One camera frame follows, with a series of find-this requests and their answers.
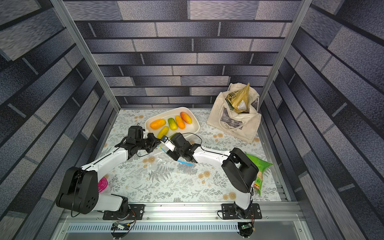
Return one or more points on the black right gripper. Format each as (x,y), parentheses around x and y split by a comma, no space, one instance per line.
(173,147)

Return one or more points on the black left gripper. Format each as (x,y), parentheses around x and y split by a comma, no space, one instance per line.
(151,136)

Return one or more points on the orange yellow mango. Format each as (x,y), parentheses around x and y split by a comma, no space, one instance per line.
(157,124)

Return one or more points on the green yellow mango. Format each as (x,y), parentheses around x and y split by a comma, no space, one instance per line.
(172,124)

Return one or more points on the white oval plastic tray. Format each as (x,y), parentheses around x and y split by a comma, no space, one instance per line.
(194,127)

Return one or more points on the clear blue-zipper zip-top bag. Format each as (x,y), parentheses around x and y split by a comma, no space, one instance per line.
(162,168)

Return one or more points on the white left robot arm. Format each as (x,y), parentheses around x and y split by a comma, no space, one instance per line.
(79,191)

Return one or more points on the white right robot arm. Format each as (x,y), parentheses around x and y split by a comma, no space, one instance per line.
(238,167)

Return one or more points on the small yellow mango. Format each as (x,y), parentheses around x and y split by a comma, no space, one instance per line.
(163,132)

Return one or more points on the red orange mango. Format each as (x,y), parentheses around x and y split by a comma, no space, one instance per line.
(186,118)

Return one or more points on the beige canvas tote bag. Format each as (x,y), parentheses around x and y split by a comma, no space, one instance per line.
(243,126)

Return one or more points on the green snack bag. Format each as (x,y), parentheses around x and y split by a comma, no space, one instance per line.
(262,166)

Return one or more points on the pink cup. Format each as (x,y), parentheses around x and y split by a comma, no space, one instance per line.
(103,185)

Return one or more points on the gold foil snack packet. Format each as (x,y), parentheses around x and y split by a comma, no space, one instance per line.
(238,100)

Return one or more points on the left small circuit board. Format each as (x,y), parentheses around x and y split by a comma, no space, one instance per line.
(120,226)

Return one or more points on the small circuit board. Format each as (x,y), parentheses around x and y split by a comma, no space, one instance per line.
(120,226)
(245,229)

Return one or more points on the right small circuit board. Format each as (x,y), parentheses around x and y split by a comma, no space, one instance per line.
(245,229)

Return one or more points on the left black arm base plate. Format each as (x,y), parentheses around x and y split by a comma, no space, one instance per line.
(136,210)

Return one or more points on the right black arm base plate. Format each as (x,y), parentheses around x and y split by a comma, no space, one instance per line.
(233,212)

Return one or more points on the aluminium front rail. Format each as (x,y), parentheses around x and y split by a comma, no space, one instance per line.
(196,212)

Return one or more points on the left aluminium frame post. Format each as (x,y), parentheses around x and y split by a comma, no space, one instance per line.
(84,49)

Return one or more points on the aluminium frame post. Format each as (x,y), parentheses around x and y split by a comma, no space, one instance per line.
(84,49)
(298,19)

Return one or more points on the right aluminium frame post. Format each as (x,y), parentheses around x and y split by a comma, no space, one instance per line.
(298,19)

